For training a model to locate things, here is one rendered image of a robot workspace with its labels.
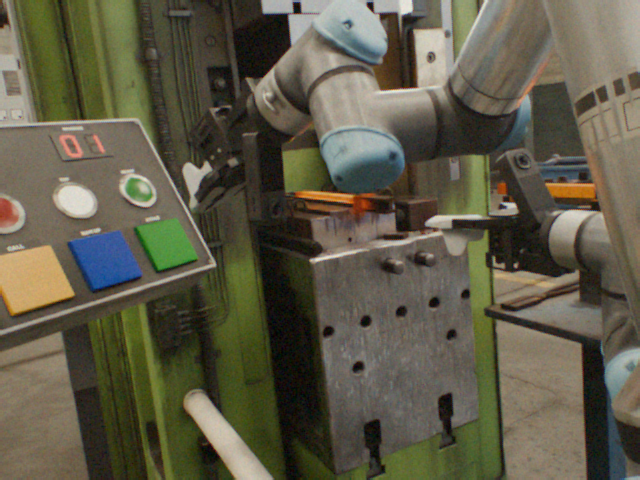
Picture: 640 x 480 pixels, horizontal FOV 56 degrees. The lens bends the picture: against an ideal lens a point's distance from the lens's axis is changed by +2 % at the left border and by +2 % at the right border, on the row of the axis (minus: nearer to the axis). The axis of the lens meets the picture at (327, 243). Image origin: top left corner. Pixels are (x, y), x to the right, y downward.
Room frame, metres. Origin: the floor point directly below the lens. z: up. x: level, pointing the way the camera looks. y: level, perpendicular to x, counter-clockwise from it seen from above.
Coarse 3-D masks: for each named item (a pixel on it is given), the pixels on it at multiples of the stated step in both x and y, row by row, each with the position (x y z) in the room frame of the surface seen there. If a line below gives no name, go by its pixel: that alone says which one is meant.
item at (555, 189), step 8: (504, 184) 1.31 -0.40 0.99; (552, 184) 1.21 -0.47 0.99; (560, 184) 1.20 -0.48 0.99; (568, 184) 1.18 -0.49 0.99; (576, 184) 1.17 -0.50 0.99; (584, 184) 1.16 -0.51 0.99; (592, 184) 1.15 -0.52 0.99; (504, 192) 1.30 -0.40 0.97; (552, 192) 1.20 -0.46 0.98; (560, 192) 1.18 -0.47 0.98; (568, 192) 1.16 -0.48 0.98; (576, 192) 1.15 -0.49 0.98; (584, 192) 1.13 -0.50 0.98; (592, 192) 1.12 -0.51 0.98
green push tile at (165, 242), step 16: (144, 224) 0.86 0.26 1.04; (160, 224) 0.88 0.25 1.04; (176, 224) 0.90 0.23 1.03; (144, 240) 0.85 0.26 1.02; (160, 240) 0.86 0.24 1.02; (176, 240) 0.88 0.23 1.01; (160, 256) 0.85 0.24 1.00; (176, 256) 0.86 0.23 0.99; (192, 256) 0.88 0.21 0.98; (160, 272) 0.84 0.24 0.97
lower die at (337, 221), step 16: (320, 208) 1.24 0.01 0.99; (336, 208) 1.22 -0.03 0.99; (352, 208) 1.20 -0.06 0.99; (288, 224) 1.26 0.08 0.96; (304, 224) 1.18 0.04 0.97; (320, 224) 1.17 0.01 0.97; (336, 224) 1.18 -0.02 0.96; (352, 224) 1.20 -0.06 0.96; (368, 224) 1.22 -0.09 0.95; (384, 224) 1.23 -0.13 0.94; (320, 240) 1.16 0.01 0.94; (336, 240) 1.18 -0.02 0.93; (352, 240) 1.20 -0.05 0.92
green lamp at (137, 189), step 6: (132, 180) 0.91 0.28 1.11; (138, 180) 0.91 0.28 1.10; (126, 186) 0.89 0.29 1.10; (132, 186) 0.90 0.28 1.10; (138, 186) 0.90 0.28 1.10; (144, 186) 0.91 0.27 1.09; (126, 192) 0.89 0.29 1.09; (132, 192) 0.89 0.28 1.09; (138, 192) 0.90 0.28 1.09; (144, 192) 0.90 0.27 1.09; (150, 192) 0.91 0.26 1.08; (132, 198) 0.89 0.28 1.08; (138, 198) 0.89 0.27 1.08; (144, 198) 0.90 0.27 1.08; (150, 198) 0.91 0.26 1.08
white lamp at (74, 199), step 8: (64, 192) 0.82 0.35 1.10; (72, 192) 0.83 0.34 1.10; (80, 192) 0.83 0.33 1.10; (64, 200) 0.81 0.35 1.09; (72, 200) 0.82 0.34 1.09; (80, 200) 0.83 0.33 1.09; (88, 200) 0.83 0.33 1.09; (72, 208) 0.81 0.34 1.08; (80, 208) 0.82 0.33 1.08; (88, 208) 0.83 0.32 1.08
